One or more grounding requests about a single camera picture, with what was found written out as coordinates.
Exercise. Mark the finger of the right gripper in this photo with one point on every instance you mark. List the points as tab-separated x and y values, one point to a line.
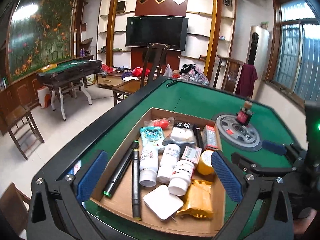
253	167
273	147

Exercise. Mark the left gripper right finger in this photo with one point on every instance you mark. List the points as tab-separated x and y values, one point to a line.
229	175

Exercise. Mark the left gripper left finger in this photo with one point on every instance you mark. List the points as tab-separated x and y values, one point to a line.
89	174

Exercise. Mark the yellow cap pill bottle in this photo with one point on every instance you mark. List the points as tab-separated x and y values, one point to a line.
185	170

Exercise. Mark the red grey medicine box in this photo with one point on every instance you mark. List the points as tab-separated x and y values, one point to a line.
209	138

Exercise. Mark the small white medicine box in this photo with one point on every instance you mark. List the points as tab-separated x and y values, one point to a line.
192	154

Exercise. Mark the black marker green cap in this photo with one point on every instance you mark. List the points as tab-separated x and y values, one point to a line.
120	170

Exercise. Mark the gold foil packet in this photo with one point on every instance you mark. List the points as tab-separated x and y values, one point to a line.
198	200

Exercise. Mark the black silver snack pouch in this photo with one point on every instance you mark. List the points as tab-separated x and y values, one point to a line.
182	134

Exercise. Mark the white bottle red label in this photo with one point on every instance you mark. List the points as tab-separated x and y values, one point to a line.
170	157

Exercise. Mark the white square charger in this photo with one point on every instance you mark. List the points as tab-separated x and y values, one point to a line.
162	203

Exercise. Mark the white pill bottle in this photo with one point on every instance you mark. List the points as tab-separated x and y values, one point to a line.
148	166

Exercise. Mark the red item clear package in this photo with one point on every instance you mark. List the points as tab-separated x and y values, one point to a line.
163	123

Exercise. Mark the teal cartoon tissue pack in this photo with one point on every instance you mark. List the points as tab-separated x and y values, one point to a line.
152	137

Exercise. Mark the black marker pink cap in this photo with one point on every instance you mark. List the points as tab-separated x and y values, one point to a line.
198	136

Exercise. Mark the person right hand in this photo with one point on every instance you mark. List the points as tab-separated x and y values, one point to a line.
300	226

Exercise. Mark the dark ink bottle cork stopper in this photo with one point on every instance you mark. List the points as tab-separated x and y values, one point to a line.
244	115

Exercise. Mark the cardboard box tray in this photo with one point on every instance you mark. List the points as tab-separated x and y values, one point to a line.
120	204

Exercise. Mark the maroon cloth on chair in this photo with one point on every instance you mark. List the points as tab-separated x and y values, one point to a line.
247	80

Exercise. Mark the wooden armchair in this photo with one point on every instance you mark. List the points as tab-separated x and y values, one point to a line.
232	73

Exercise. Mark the dark wooden side chair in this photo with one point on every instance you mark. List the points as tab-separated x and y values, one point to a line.
22	128

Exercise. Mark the pile of clothes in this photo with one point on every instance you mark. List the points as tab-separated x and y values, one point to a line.
192	73

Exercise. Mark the white orange stool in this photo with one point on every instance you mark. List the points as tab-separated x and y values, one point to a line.
44	97

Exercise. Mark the low wooden coffee table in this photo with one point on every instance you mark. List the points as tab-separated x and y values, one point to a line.
108	80

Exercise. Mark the white standing air conditioner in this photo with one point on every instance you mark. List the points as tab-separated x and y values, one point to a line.
257	53

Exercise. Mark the wooden chair by table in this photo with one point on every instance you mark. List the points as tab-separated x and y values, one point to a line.
154	59

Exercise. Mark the black flat television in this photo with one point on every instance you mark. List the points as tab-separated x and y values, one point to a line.
168	30

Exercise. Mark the flower wall painting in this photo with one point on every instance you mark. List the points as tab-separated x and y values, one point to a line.
39	34

